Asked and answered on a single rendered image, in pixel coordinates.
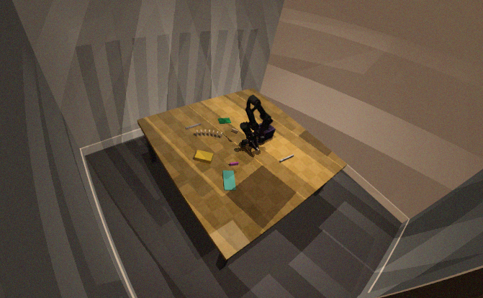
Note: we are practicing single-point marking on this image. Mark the yellow rectangular block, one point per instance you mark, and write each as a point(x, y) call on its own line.
point(203, 156)

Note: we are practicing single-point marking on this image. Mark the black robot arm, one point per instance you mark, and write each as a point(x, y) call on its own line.
point(252, 124)

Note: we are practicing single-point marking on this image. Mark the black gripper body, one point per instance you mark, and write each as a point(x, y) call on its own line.
point(247, 141)

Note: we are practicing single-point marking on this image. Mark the green rectangular block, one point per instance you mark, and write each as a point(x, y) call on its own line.
point(224, 120)

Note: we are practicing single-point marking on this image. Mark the teal flat rectangular block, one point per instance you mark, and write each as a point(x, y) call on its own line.
point(229, 180)

